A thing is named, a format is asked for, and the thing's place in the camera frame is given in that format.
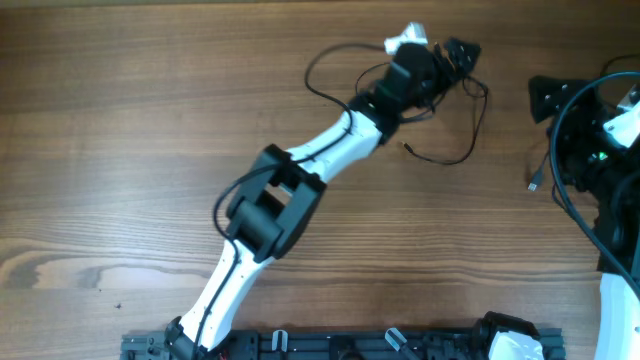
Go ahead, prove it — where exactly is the thin black USB cable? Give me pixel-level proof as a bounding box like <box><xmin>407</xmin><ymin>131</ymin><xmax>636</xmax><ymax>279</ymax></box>
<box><xmin>354</xmin><ymin>62</ymin><xmax>490</xmax><ymax>167</ymax></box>
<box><xmin>527</xmin><ymin>149</ymin><xmax>551</xmax><ymax>193</ymax></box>

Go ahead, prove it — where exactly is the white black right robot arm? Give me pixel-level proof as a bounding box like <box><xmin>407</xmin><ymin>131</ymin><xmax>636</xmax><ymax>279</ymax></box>
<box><xmin>528</xmin><ymin>72</ymin><xmax>639</xmax><ymax>359</ymax></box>

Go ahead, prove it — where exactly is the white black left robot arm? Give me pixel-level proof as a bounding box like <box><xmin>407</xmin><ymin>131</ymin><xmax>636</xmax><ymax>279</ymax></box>
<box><xmin>165</xmin><ymin>38</ymin><xmax>481</xmax><ymax>359</ymax></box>

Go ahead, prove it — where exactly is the thick black camera cable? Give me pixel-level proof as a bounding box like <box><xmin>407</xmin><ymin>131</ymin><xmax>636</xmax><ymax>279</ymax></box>
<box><xmin>548</xmin><ymin>70</ymin><xmax>640</xmax><ymax>289</ymax></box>

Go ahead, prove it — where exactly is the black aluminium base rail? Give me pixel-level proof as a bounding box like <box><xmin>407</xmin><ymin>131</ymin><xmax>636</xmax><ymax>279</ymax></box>
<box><xmin>119</xmin><ymin>327</ymin><xmax>566</xmax><ymax>360</ymax></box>

